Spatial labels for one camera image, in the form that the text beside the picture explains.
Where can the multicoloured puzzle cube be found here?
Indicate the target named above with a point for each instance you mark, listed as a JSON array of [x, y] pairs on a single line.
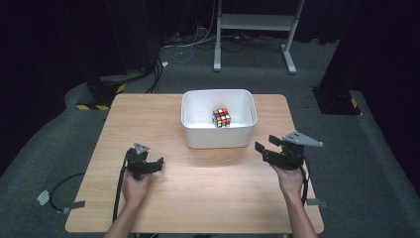
[[222, 118]]

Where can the person's left hand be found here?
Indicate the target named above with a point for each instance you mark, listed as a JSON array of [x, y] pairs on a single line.
[[134, 190]]

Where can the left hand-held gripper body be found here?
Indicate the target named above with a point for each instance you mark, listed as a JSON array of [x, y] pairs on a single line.
[[136, 163]]

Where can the white plastic bin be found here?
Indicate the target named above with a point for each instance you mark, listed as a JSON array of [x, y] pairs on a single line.
[[201, 109]]

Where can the white metal stand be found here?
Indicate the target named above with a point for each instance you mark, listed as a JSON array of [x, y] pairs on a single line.
[[254, 22]]

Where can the black stand base striped tape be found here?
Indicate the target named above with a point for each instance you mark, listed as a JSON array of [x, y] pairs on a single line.
[[100, 91]]

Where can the grey tape strip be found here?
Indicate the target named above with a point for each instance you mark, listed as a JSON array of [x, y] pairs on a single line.
[[316, 202], [74, 205]]

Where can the person's right hand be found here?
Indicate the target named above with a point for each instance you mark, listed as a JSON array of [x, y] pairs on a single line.
[[291, 180]]

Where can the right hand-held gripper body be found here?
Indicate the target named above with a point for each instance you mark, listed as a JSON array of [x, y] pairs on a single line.
[[290, 157]]

